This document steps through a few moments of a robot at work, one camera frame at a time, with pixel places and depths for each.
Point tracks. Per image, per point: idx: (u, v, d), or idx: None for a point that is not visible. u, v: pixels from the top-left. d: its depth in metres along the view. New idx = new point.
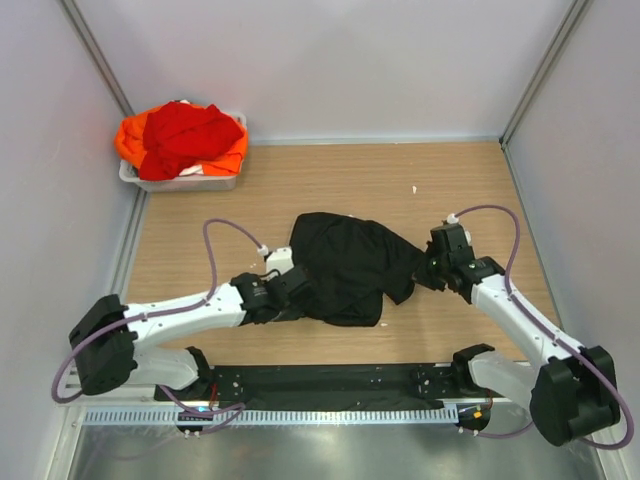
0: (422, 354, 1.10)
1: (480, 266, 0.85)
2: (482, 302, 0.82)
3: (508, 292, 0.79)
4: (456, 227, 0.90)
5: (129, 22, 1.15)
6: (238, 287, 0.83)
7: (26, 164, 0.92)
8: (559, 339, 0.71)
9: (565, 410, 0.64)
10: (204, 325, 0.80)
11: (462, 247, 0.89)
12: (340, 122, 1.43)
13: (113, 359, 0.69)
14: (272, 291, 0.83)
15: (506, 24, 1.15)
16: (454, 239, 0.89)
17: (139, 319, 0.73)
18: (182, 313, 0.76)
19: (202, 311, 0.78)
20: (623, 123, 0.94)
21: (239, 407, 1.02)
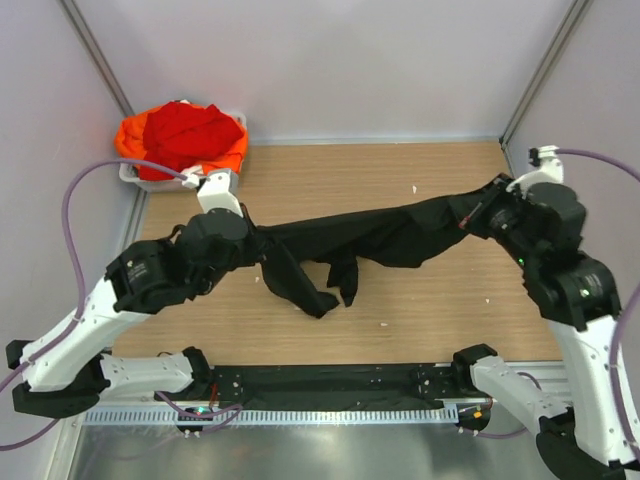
0: (423, 353, 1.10)
1: (592, 288, 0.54)
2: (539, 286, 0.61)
3: (610, 359, 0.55)
4: (575, 211, 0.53)
5: (130, 21, 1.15)
6: (118, 272, 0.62)
7: (26, 162, 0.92)
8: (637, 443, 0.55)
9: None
10: (103, 339, 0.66)
11: (570, 240, 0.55)
12: (340, 122, 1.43)
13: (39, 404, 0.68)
14: (154, 267, 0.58)
15: (505, 25, 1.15)
16: (565, 230, 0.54)
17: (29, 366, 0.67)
18: (63, 344, 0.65)
19: (77, 334, 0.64)
20: (623, 122, 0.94)
21: (237, 408, 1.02)
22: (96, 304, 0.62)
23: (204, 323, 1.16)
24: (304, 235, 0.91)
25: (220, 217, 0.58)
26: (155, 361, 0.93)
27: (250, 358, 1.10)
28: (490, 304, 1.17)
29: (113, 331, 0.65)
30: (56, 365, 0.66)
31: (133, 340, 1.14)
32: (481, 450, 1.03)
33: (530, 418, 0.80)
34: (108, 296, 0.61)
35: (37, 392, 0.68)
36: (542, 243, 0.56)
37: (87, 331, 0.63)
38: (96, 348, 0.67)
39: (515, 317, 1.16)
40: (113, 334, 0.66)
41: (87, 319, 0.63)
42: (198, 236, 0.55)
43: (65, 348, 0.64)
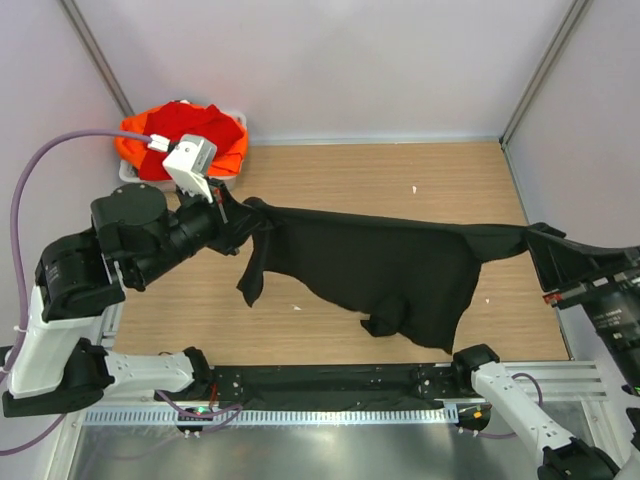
0: (423, 354, 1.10)
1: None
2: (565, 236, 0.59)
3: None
4: None
5: (130, 22, 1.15)
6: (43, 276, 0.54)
7: (26, 163, 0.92)
8: None
9: None
10: (65, 334, 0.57)
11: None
12: (340, 122, 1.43)
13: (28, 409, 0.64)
14: (71, 266, 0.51)
15: (505, 25, 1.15)
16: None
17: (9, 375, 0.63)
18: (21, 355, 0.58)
19: (28, 342, 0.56)
20: (623, 122, 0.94)
21: (237, 408, 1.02)
22: (34, 310, 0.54)
23: (204, 323, 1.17)
24: (311, 232, 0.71)
25: (124, 199, 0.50)
26: (156, 359, 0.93)
27: (250, 358, 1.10)
28: (489, 305, 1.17)
29: (68, 333, 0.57)
30: (24, 374, 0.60)
31: (133, 340, 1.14)
32: (481, 450, 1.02)
33: (531, 443, 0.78)
34: (37, 301, 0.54)
35: (23, 398, 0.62)
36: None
37: (32, 339, 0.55)
38: (60, 350, 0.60)
39: (514, 317, 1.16)
40: (68, 334, 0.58)
41: (31, 327, 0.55)
42: (96, 225, 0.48)
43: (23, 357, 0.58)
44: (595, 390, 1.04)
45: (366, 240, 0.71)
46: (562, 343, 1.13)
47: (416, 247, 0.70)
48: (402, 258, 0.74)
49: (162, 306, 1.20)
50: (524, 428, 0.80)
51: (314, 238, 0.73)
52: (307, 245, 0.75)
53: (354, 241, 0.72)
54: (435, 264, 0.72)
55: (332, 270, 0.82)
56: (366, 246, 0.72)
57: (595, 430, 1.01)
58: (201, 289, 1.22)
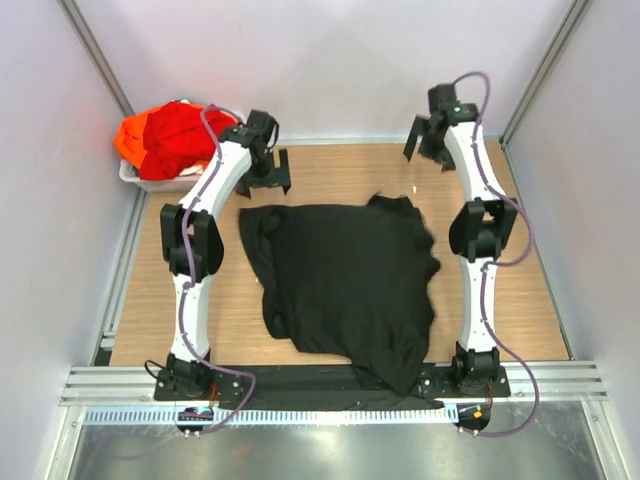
0: (441, 353, 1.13)
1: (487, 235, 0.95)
2: (452, 141, 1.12)
3: (472, 140, 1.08)
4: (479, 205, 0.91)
5: (129, 22, 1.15)
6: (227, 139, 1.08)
7: (26, 164, 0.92)
8: (490, 186, 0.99)
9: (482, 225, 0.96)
10: (233, 175, 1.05)
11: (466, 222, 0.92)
12: (339, 122, 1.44)
13: (202, 244, 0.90)
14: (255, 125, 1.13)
15: (506, 26, 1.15)
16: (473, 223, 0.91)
17: (197, 202, 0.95)
18: (213, 182, 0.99)
19: (225, 168, 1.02)
20: (622, 123, 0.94)
21: (251, 375, 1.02)
22: (230, 153, 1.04)
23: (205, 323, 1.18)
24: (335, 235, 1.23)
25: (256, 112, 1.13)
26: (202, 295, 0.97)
27: (252, 358, 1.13)
28: None
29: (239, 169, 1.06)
30: (216, 192, 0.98)
31: (133, 340, 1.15)
32: (482, 450, 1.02)
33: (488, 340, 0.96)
34: (227, 161, 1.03)
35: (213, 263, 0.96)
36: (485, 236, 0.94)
37: (230, 167, 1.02)
38: (235, 172, 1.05)
39: (514, 317, 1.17)
40: (241, 167, 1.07)
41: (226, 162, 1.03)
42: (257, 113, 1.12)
43: (223, 173, 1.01)
44: (595, 389, 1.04)
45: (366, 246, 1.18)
46: (562, 343, 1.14)
47: (395, 248, 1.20)
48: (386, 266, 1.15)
49: (164, 305, 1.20)
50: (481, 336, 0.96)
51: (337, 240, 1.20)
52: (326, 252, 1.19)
53: (364, 248, 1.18)
54: (416, 261, 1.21)
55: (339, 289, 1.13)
56: (371, 255, 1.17)
57: (595, 430, 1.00)
58: None
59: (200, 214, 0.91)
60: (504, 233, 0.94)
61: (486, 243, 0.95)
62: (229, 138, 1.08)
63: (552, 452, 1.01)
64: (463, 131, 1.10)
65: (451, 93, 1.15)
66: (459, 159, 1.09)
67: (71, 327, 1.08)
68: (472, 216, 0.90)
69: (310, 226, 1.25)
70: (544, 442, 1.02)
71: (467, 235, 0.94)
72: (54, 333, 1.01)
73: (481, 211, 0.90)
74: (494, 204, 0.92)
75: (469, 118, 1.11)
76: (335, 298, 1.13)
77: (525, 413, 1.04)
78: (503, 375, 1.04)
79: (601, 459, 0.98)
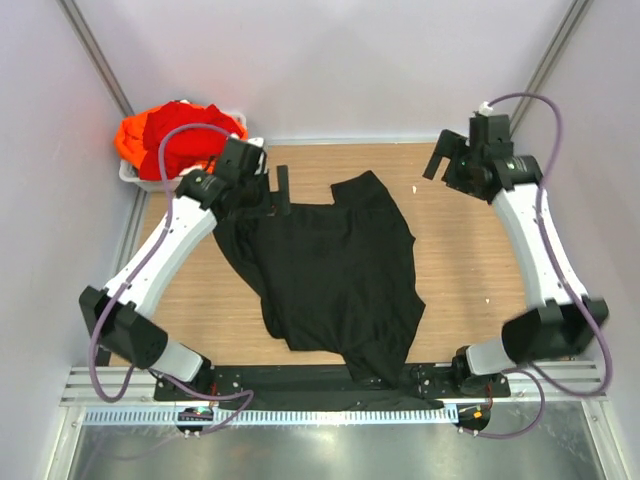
0: (440, 353, 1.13)
1: (560, 343, 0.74)
2: (503, 207, 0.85)
3: (536, 213, 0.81)
4: (553, 310, 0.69)
5: (130, 22, 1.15)
6: (185, 193, 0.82)
7: (26, 164, 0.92)
8: (565, 282, 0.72)
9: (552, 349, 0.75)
10: (186, 247, 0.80)
11: (534, 338, 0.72)
12: (339, 122, 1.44)
13: (124, 342, 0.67)
14: (223, 166, 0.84)
15: (506, 26, 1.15)
16: (546, 328, 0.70)
17: (126, 289, 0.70)
18: (154, 258, 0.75)
19: (174, 237, 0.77)
20: (622, 122, 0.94)
21: (250, 397, 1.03)
22: (183, 218, 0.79)
23: (204, 323, 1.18)
24: (326, 237, 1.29)
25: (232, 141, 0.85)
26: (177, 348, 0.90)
27: (253, 358, 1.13)
28: (489, 304, 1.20)
29: (198, 232, 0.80)
30: (155, 275, 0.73)
31: None
32: (481, 449, 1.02)
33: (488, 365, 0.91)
34: (187, 218, 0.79)
35: (152, 351, 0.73)
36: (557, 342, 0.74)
37: (179, 238, 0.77)
38: (184, 249, 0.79)
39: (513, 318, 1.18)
40: (193, 237, 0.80)
41: (179, 223, 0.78)
42: (233, 150, 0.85)
43: (166, 252, 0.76)
44: (595, 390, 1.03)
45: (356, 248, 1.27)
46: None
47: (368, 240, 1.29)
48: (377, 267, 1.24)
49: (164, 306, 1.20)
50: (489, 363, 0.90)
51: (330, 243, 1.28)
52: (319, 254, 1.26)
53: (338, 244, 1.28)
54: (394, 245, 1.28)
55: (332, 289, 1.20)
56: (346, 250, 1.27)
57: (595, 430, 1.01)
58: (201, 290, 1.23)
59: (125, 306, 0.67)
60: (580, 344, 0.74)
61: (557, 353, 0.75)
62: (189, 193, 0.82)
63: (551, 452, 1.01)
64: (525, 200, 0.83)
65: (502, 132, 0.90)
66: (516, 234, 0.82)
67: (71, 327, 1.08)
68: (545, 329, 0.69)
69: (290, 226, 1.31)
70: (544, 442, 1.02)
71: (533, 347, 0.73)
72: (54, 333, 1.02)
73: (558, 318, 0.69)
74: (568, 312, 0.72)
75: (528, 182, 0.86)
76: (320, 292, 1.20)
77: (532, 416, 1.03)
78: (503, 375, 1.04)
79: (601, 459, 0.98)
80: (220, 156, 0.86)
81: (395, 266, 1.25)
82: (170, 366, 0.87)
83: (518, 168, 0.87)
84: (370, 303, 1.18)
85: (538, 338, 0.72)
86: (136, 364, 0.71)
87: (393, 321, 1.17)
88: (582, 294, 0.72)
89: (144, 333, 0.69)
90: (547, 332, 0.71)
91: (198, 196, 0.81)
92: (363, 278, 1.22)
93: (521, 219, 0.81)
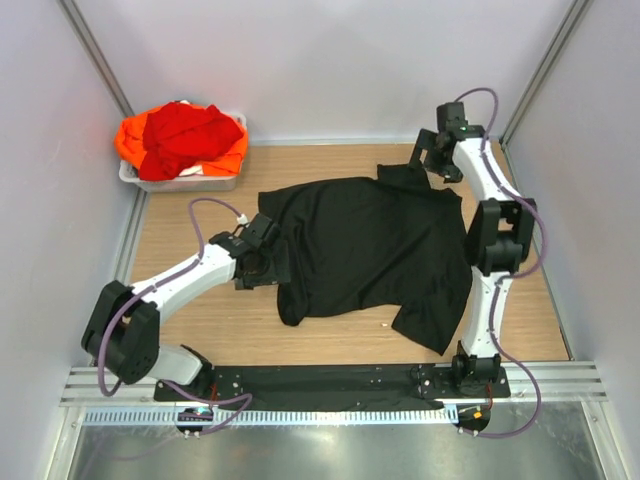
0: (441, 353, 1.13)
1: (500, 249, 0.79)
2: (460, 157, 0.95)
3: (481, 151, 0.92)
4: (494, 206, 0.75)
5: (128, 21, 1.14)
6: (217, 244, 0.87)
7: (26, 163, 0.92)
8: (504, 187, 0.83)
9: (500, 253, 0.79)
10: (208, 282, 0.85)
11: (482, 231, 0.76)
12: (338, 123, 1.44)
13: (127, 343, 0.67)
14: (250, 237, 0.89)
15: (506, 26, 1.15)
16: (489, 221, 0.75)
17: (151, 292, 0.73)
18: (181, 277, 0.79)
19: (202, 268, 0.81)
20: (622, 122, 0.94)
21: (249, 398, 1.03)
22: (214, 257, 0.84)
23: (205, 323, 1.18)
24: (354, 219, 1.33)
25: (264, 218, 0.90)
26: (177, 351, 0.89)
27: (252, 358, 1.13)
28: None
29: (217, 278, 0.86)
30: (179, 289, 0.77)
31: None
32: (481, 450, 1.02)
33: (478, 330, 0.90)
34: (218, 263, 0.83)
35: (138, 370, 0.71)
36: (498, 247, 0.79)
37: (208, 271, 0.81)
38: (207, 281, 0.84)
39: (514, 318, 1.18)
40: (218, 275, 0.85)
41: (206, 263, 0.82)
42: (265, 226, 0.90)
43: (194, 276, 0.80)
44: (595, 390, 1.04)
45: (383, 225, 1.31)
46: (562, 343, 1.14)
47: (377, 214, 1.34)
48: (408, 237, 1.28)
49: None
50: (479, 329, 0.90)
51: (358, 223, 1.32)
52: (348, 236, 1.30)
53: (356, 226, 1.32)
54: (414, 215, 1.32)
55: (366, 265, 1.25)
56: (360, 231, 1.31)
57: (595, 430, 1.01)
58: None
59: (147, 304, 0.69)
60: (524, 239, 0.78)
61: (506, 255, 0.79)
62: (220, 244, 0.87)
63: (551, 452, 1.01)
64: (472, 145, 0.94)
65: (461, 111, 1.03)
66: (470, 173, 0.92)
67: (70, 327, 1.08)
68: (487, 218, 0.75)
69: (316, 213, 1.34)
70: (544, 442, 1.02)
71: (482, 243, 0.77)
72: (54, 333, 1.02)
73: (498, 212, 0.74)
74: (509, 208, 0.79)
75: (476, 135, 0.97)
76: (355, 273, 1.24)
77: (527, 414, 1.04)
78: (504, 375, 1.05)
79: (601, 459, 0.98)
80: (247, 226, 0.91)
81: (413, 228, 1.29)
82: (165, 373, 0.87)
83: (469, 128, 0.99)
84: (409, 275, 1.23)
85: (486, 235, 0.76)
86: (121, 375, 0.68)
87: (433, 288, 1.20)
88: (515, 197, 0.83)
89: (148, 339, 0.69)
90: (490, 226, 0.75)
91: (230, 249, 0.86)
92: (399, 251, 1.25)
93: (471, 155, 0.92)
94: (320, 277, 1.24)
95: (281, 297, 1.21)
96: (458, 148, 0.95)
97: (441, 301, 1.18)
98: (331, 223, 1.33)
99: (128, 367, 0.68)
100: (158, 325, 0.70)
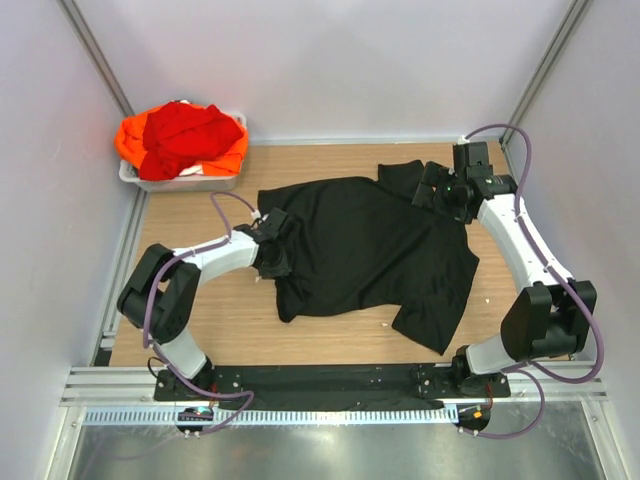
0: (440, 353, 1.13)
1: (550, 341, 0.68)
2: (489, 218, 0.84)
3: (516, 215, 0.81)
4: (544, 295, 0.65)
5: (128, 21, 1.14)
6: (242, 231, 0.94)
7: (26, 164, 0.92)
8: (551, 266, 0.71)
9: (551, 345, 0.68)
10: (235, 261, 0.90)
11: (529, 324, 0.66)
12: (338, 123, 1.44)
13: (170, 298, 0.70)
14: (268, 226, 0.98)
15: (506, 26, 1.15)
16: (538, 314, 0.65)
17: (190, 256, 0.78)
18: (216, 249, 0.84)
19: (232, 246, 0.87)
20: (622, 122, 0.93)
21: (250, 397, 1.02)
22: (241, 239, 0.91)
23: (204, 323, 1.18)
24: (353, 219, 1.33)
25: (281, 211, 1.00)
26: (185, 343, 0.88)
27: (252, 358, 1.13)
28: (489, 304, 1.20)
29: (240, 261, 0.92)
30: (215, 259, 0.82)
31: (133, 341, 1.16)
32: (482, 450, 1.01)
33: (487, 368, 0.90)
34: (244, 245, 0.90)
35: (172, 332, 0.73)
36: (548, 339, 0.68)
37: (237, 249, 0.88)
38: (233, 261, 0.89)
39: None
40: (242, 257, 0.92)
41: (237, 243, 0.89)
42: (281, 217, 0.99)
43: (227, 250, 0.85)
44: (595, 390, 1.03)
45: (383, 225, 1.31)
46: None
47: (376, 214, 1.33)
48: (407, 238, 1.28)
49: None
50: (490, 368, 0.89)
51: (357, 223, 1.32)
52: (347, 236, 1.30)
53: (356, 227, 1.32)
54: (413, 216, 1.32)
55: (364, 265, 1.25)
56: (359, 231, 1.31)
57: (595, 430, 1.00)
58: (201, 289, 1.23)
59: (186, 264, 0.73)
60: (578, 331, 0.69)
61: (558, 345, 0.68)
62: (244, 231, 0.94)
63: (551, 452, 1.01)
64: (504, 205, 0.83)
65: (481, 154, 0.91)
66: (501, 239, 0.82)
67: (70, 327, 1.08)
68: (537, 309, 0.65)
69: (315, 213, 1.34)
70: (544, 442, 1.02)
71: (529, 335, 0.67)
72: (55, 333, 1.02)
73: (549, 300, 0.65)
74: (560, 292, 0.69)
75: (506, 192, 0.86)
76: (354, 273, 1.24)
77: (531, 415, 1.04)
78: (504, 376, 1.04)
79: (602, 459, 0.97)
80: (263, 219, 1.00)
81: (413, 228, 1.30)
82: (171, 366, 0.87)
83: (497, 181, 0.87)
84: (409, 275, 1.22)
85: (536, 327, 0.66)
86: (161, 332, 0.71)
87: (433, 288, 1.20)
88: (569, 278, 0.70)
89: (188, 297, 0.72)
90: (539, 318, 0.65)
91: (252, 237, 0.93)
92: (398, 251, 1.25)
93: (503, 220, 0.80)
94: (319, 277, 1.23)
95: (279, 296, 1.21)
96: (485, 207, 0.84)
97: (441, 302, 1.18)
98: (330, 222, 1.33)
99: (169, 324, 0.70)
100: (195, 287, 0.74)
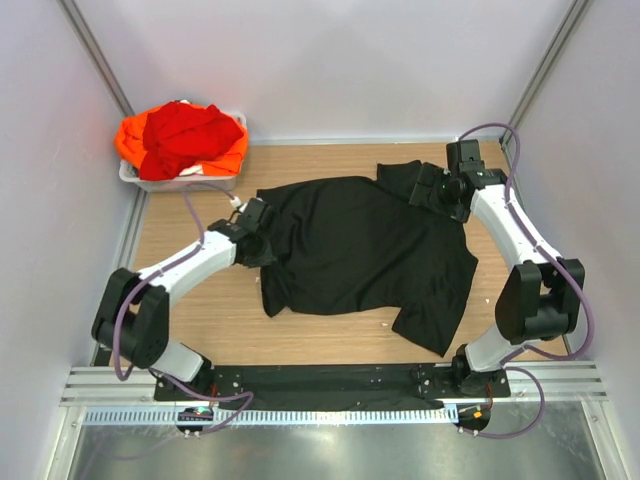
0: (440, 353, 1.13)
1: (542, 319, 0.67)
2: (481, 208, 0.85)
3: (506, 201, 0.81)
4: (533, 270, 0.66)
5: (128, 21, 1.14)
6: (217, 230, 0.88)
7: (27, 164, 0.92)
8: (540, 245, 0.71)
9: (543, 325, 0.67)
10: (210, 268, 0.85)
11: (520, 300, 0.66)
12: (338, 123, 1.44)
13: (140, 329, 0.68)
14: (247, 220, 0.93)
15: (506, 26, 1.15)
16: (529, 288, 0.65)
17: (158, 276, 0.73)
18: (187, 261, 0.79)
19: (204, 253, 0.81)
20: (622, 123, 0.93)
21: (250, 397, 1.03)
22: (215, 242, 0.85)
23: (204, 323, 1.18)
24: (352, 218, 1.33)
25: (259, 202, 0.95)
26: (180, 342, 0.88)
27: (252, 358, 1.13)
28: (489, 304, 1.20)
29: (218, 264, 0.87)
30: (186, 273, 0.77)
31: None
32: (482, 449, 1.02)
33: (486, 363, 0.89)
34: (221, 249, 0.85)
35: (151, 354, 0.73)
36: (539, 315, 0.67)
37: (210, 255, 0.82)
38: (210, 267, 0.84)
39: None
40: (220, 259, 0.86)
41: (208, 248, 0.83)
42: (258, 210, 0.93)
43: (199, 258, 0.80)
44: (595, 390, 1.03)
45: (382, 225, 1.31)
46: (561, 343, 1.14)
47: (376, 214, 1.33)
48: (406, 238, 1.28)
49: None
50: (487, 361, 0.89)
51: (356, 223, 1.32)
52: (346, 236, 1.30)
53: (355, 226, 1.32)
54: (412, 216, 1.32)
55: (363, 264, 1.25)
56: (358, 230, 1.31)
57: (595, 430, 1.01)
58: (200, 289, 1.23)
59: (154, 288, 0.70)
60: (570, 308, 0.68)
61: (550, 325, 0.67)
62: (220, 230, 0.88)
63: (551, 452, 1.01)
64: (496, 194, 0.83)
65: (474, 151, 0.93)
66: (494, 227, 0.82)
67: (70, 328, 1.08)
68: (526, 281, 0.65)
69: (314, 212, 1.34)
70: (544, 442, 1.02)
71: (521, 312, 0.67)
72: (55, 333, 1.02)
73: (537, 274, 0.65)
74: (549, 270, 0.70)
75: (497, 182, 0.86)
76: (352, 272, 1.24)
77: (531, 415, 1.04)
78: (504, 375, 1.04)
79: (601, 459, 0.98)
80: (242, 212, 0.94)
81: (412, 228, 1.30)
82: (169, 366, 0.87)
83: (488, 173, 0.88)
84: (409, 275, 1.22)
85: (527, 302, 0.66)
86: (137, 360, 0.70)
87: (432, 288, 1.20)
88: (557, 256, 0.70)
89: (160, 322, 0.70)
90: (529, 293, 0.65)
91: (229, 233, 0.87)
92: (397, 252, 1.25)
93: (492, 207, 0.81)
94: (317, 277, 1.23)
95: (277, 296, 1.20)
96: (477, 197, 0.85)
97: (440, 302, 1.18)
98: (329, 222, 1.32)
99: (143, 351, 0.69)
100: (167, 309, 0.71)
